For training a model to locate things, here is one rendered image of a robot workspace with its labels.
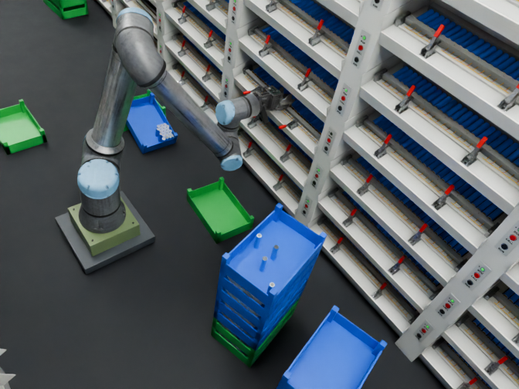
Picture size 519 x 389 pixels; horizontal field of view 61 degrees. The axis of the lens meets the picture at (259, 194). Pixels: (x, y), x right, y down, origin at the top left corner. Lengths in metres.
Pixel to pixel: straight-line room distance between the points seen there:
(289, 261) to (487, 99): 0.74
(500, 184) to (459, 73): 0.33
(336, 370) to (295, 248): 0.40
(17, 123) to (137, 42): 1.41
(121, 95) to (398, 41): 0.94
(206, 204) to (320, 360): 1.03
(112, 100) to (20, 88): 1.36
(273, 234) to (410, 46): 0.73
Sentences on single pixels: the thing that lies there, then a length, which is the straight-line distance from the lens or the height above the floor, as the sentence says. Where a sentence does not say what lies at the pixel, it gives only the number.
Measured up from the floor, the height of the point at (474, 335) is 0.31.
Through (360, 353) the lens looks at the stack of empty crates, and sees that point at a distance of 1.56.
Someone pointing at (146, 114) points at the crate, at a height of 0.07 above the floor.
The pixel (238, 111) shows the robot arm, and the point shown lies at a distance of 1.77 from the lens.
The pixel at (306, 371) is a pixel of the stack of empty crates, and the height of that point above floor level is 0.32.
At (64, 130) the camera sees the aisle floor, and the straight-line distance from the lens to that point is 2.64.
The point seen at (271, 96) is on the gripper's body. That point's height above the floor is 0.61.
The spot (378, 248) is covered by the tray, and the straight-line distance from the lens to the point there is 1.84.
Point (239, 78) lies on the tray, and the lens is 2.17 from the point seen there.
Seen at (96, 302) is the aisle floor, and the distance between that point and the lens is 1.93.
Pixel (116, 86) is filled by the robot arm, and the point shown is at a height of 0.74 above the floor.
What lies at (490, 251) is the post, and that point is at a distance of 1.47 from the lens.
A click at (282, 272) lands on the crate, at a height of 0.48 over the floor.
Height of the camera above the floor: 1.68
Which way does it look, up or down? 47 degrees down
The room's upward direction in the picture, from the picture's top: 12 degrees clockwise
